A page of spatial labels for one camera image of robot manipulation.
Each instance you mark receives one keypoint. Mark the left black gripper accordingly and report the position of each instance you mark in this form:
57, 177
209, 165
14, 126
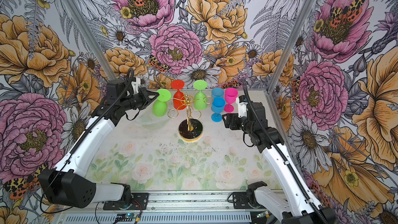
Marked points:
147, 100

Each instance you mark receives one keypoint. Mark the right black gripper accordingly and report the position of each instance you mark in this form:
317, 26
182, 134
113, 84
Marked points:
234, 116

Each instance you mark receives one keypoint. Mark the green wine glass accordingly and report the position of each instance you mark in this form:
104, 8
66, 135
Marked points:
160, 106
200, 99

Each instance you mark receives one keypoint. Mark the blue wine glass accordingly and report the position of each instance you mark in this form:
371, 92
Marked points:
217, 108
217, 92

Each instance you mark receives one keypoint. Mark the pink wine glass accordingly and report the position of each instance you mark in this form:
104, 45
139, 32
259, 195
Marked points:
230, 96

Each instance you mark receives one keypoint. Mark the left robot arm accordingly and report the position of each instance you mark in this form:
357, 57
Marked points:
66, 183

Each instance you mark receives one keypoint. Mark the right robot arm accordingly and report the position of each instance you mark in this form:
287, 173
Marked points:
271, 146

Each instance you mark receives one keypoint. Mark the red wine glass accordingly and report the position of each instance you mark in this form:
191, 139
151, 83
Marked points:
178, 98

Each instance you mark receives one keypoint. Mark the white vent grille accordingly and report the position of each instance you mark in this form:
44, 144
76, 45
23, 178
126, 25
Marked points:
164, 218

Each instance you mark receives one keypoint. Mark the small green circuit board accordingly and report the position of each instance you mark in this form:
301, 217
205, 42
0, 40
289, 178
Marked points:
128, 217

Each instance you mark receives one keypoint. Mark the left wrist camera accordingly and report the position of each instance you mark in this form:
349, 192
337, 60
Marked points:
136, 84

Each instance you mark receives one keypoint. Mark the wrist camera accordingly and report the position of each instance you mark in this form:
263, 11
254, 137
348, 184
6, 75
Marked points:
242, 102
136, 84

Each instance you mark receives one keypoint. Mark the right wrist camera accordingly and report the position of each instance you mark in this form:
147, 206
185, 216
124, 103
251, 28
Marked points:
242, 102

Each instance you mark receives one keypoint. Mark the gold wire wine glass rack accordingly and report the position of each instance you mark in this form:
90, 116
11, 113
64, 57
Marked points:
190, 129

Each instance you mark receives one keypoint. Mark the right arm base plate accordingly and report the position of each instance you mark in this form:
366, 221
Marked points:
243, 200

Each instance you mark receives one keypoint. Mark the aluminium front rail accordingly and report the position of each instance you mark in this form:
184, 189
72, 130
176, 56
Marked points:
186, 200

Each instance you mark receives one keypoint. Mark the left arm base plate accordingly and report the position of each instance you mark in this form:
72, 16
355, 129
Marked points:
137, 201

